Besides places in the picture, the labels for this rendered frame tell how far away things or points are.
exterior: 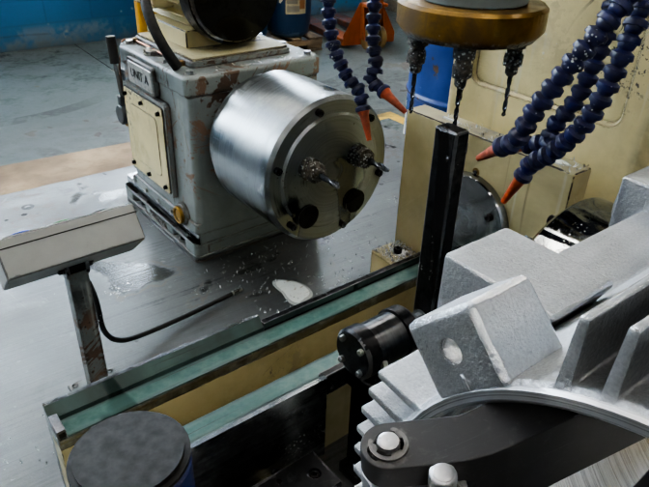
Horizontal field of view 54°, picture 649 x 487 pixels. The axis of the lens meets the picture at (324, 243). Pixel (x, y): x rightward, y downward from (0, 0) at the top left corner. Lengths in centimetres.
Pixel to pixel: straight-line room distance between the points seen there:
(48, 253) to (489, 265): 69
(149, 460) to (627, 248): 24
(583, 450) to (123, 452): 24
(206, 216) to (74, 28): 530
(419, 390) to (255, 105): 89
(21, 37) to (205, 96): 525
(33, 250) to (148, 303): 38
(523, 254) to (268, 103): 85
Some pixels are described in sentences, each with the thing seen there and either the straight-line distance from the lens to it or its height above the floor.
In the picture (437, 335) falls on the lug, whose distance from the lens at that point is 15.
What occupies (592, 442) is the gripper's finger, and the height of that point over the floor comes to 136.
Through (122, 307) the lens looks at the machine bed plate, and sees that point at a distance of 117.
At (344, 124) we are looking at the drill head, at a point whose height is 112.
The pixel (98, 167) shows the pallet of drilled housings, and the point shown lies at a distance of 337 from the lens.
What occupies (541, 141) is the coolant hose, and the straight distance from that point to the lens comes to 78.
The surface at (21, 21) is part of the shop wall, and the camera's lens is 632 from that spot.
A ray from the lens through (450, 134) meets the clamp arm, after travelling 65.
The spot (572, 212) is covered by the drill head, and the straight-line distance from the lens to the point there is 73.
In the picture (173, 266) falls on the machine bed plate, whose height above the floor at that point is 80.
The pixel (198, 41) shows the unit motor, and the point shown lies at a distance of 125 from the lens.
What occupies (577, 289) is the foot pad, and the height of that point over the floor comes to 137.
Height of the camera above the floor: 147
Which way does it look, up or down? 31 degrees down
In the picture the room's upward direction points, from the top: 2 degrees clockwise
